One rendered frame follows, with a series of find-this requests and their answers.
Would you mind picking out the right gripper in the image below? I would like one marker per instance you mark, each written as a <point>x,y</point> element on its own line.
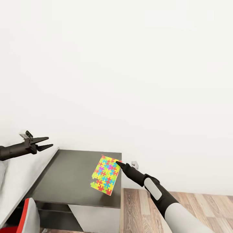
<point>129,171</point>

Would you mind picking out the desk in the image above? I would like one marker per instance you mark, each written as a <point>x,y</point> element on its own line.
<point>59,181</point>

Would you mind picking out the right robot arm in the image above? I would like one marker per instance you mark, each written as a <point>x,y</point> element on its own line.
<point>176,216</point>

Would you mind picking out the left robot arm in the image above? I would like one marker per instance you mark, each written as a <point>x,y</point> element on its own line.
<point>27,146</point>

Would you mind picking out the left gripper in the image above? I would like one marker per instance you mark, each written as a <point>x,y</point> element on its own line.
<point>29,146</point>

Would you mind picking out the swivel chair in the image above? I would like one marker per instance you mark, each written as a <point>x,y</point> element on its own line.
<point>29,222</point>

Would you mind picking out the jigsaw puzzle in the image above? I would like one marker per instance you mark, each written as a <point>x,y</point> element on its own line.
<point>106,172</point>

